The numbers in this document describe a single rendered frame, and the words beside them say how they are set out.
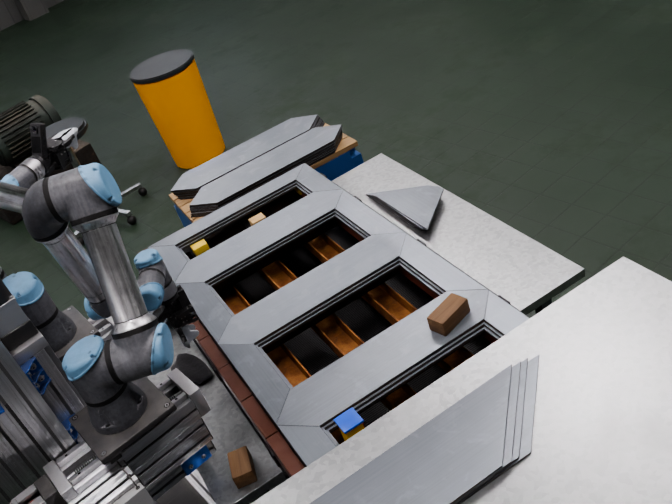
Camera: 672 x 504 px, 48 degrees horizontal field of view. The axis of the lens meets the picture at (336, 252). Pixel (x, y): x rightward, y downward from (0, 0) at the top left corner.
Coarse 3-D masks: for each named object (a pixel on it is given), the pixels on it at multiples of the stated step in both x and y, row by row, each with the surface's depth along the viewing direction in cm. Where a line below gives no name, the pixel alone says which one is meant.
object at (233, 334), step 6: (228, 324) 249; (234, 324) 248; (228, 330) 246; (234, 330) 245; (240, 330) 244; (228, 336) 244; (234, 336) 243; (240, 336) 242; (246, 336) 241; (228, 342) 241; (234, 342) 240; (240, 342) 240; (246, 342) 239
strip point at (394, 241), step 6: (378, 234) 265; (384, 234) 264; (390, 234) 263; (396, 234) 262; (402, 234) 261; (378, 240) 262; (384, 240) 262; (390, 240) 261; (396, 240) 260; (402, 240) 259; (390, 246) 258; (396, 246) 257; (396, 252) 254
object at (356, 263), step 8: (352, 248) 263; (336, 256) 262; (344, 256) 261; (352, 256) 259; (360, 256) 258; (344, 264) 257; (352, 264) 256; (360, 264) 254; (368, 264) 253; (352, 272) 252; (360, 272) 251; (368, 272) 250
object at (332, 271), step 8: (328, 264) 259; (336, 264) 258; (320, 272) 257; (328, 272) 256; (336, 272) 255; (344, 272) 253; (328, 280) 252; (336, 280) 251; (344, 280) 250; (352, 280) 249; (336, 288) 248; (344, 288) 247
